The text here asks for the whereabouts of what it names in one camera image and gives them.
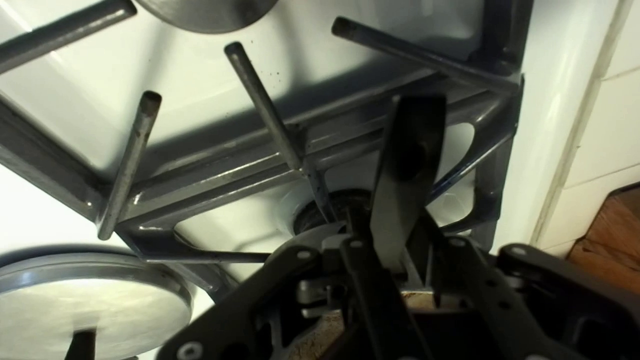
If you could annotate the white gas stove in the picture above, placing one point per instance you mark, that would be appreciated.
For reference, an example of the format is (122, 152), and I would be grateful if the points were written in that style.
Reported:
(192, 100)

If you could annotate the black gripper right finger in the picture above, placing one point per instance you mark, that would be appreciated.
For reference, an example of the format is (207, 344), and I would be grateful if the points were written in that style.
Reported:
(546, 300)

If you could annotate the round gas burner cap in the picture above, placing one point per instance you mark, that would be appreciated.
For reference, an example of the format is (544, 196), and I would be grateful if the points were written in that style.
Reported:
(333, 202)
(207, 10)

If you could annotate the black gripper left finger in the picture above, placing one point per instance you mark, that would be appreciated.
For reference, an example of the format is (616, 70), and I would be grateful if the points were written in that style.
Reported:
(267, 292)

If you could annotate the round metal pot lid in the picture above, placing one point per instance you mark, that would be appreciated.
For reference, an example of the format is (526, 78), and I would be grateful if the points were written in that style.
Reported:
(81, 306)

